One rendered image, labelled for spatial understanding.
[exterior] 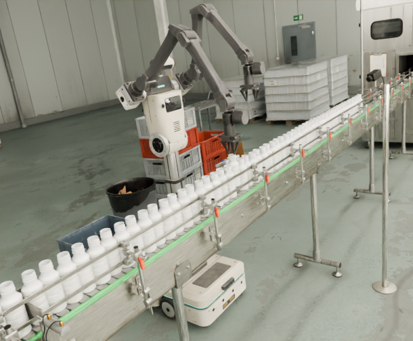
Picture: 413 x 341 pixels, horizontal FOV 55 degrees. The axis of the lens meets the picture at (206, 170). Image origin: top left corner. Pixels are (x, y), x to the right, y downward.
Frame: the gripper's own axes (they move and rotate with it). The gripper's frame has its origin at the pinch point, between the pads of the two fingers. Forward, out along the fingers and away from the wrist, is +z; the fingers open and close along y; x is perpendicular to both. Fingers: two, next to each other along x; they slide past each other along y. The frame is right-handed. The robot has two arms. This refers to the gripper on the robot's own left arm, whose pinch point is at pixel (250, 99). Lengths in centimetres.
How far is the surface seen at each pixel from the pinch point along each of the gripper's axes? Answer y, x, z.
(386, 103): -64, -46, 13
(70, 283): -17, 147, 31
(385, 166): -64, -46, 52
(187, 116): 162, -130, 37
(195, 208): -17, 83, 33
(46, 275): -16, 153, 26
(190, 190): -16, 83, 25
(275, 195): -20, 17, 53
